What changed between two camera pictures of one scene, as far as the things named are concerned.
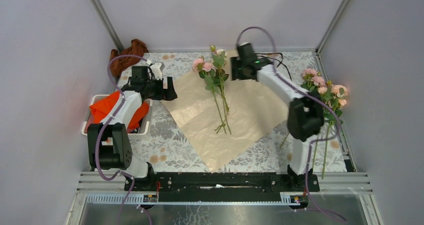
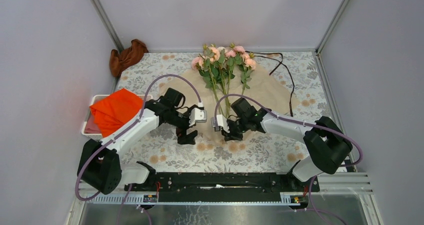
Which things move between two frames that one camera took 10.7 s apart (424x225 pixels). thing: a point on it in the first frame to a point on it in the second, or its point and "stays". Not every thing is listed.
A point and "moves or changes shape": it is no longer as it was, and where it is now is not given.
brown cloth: x=137 y=48 stays
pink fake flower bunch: x=333 y=97 moves or changes shape
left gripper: x=168 y=94 to x=183 y=139
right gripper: x=236 y=74 to x=231 y=136
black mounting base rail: x=223 y=187 stays
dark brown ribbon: x=276 y=59 stays
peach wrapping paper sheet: x=255 y=112 moves or changes shape
